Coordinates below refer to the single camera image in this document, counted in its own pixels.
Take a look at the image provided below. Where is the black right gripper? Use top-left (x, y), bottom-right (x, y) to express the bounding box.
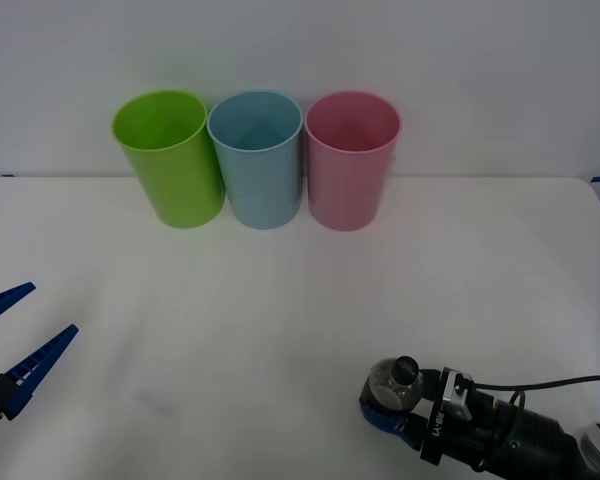
top-left (358, 368), bottom-right (499, 472)

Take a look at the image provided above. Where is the small bottle with black cap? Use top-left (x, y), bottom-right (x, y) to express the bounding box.
top-left (361, 355), bottom-right (427, 414)

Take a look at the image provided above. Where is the green plastic bin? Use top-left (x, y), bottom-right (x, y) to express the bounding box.
top-left (111, 89), bottom-right (226, 230)

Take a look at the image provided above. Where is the pink plastic bin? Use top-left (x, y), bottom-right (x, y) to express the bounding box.
top-left (303, 90), bottom-right (402, 232)

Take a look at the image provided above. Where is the pale blue plastic bin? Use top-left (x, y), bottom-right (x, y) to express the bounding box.
top-left (206, 89), bottom-right (304, 231)

